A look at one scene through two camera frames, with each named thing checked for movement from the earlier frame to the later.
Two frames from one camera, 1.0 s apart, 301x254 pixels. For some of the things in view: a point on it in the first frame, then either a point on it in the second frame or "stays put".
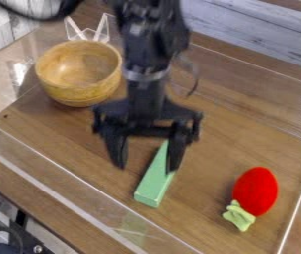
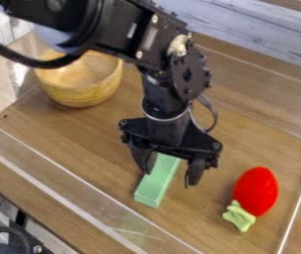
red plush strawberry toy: x=255 y=192 stays put
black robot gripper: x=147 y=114 to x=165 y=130
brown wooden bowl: x=78 y=71 stays put
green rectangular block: x=157 y=181 stays put
